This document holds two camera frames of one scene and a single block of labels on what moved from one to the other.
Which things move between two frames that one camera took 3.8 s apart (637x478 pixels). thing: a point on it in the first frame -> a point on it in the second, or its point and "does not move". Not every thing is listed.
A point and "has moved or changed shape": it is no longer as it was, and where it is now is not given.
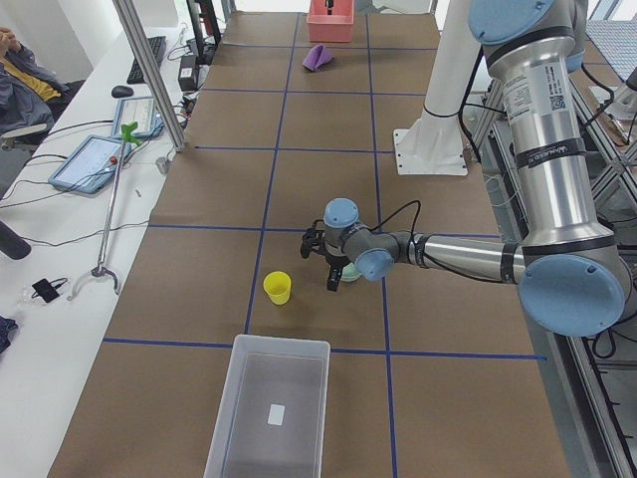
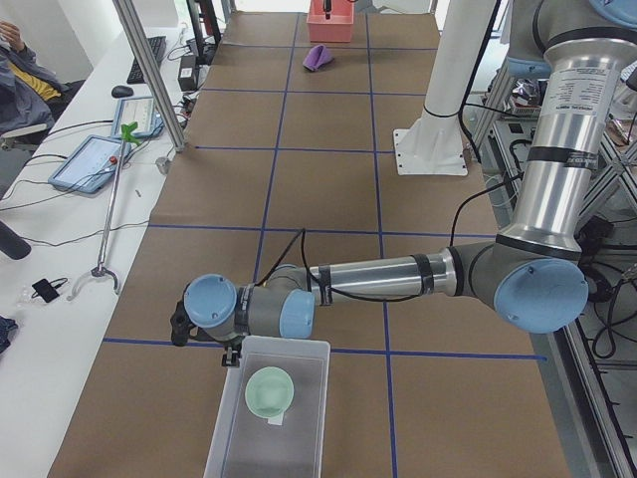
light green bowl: [350, 273] has moved or changed shape
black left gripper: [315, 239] -> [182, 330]
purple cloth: [318, 57] does not move
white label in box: [276, 414] does not move
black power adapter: [188, 73] does not move
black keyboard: [158, 48] does not move
